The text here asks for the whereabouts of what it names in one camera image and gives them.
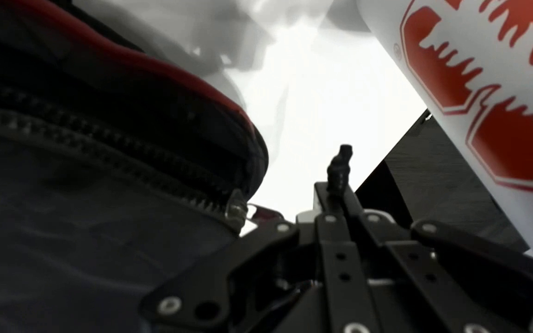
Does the metal zipper pull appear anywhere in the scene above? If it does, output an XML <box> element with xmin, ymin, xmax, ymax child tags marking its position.
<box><xmin>223</xmin><ymin>189</ymin><xmax>283</xmax><ymax>233</ymax></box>

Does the black red bag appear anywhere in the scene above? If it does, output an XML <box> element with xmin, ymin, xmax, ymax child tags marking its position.
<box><xmin>0</xmin><ymin>0</ymin><xmax>268</xmax><ymax>333</ymax></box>

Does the white red water bottle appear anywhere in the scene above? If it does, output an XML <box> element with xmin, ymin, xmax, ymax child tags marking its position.
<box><xmin>357</xmin><ymin>0</ymin><xmax>533</xmax><ymax>253</ymax></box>

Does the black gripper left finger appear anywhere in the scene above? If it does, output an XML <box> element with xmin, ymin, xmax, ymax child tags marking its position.
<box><xmin>138</xmin><ymin>222</ymin><xmax>299</xmax><ymax>333</ymax></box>

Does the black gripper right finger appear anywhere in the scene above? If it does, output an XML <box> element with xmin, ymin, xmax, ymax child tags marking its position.
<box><xmin>359</xmin><ymin>209</ymin><xmax>533</xmax><ymax>333</ymax></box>

